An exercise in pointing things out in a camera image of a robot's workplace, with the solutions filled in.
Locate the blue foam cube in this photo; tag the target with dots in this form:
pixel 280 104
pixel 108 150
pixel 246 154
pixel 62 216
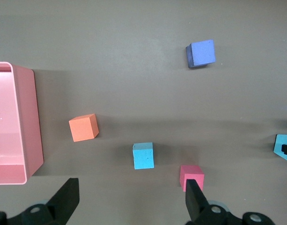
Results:
pixel 278 143
pixel 143 158

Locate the pink plastic bin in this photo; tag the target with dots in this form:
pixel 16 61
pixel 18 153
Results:
pixel 14 122

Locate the brown table cover sheet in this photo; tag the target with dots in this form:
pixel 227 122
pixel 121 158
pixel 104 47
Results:
pixel 145 98

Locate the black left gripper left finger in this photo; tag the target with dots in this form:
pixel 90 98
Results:
pixel 61 206

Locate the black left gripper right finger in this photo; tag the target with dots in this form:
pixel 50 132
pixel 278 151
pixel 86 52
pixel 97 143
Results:
pixel 197 206

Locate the orange foam cube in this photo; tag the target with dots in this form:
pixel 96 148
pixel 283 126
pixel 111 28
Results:
pixel 83 129

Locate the purple foam cube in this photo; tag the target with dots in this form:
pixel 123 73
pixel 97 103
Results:
pixel 203 52

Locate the red foam cube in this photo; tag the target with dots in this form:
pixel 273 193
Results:
pixel 194 172

